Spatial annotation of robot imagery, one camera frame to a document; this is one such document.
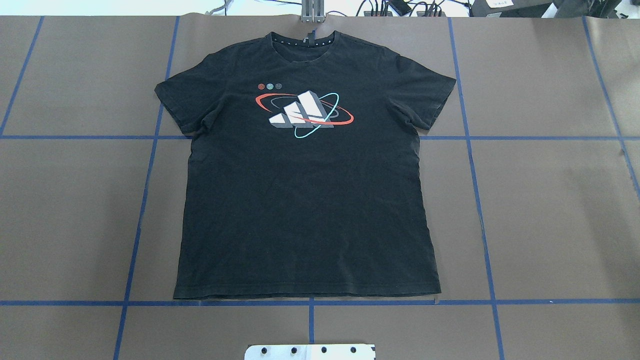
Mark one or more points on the black graphic t-shirt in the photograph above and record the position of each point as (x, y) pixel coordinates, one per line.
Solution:
(303, 175)

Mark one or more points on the grey aluminium mount bracket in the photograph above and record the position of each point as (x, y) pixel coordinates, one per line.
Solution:
(313, 11)

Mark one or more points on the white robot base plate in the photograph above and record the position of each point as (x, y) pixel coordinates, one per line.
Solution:
(336, 351)

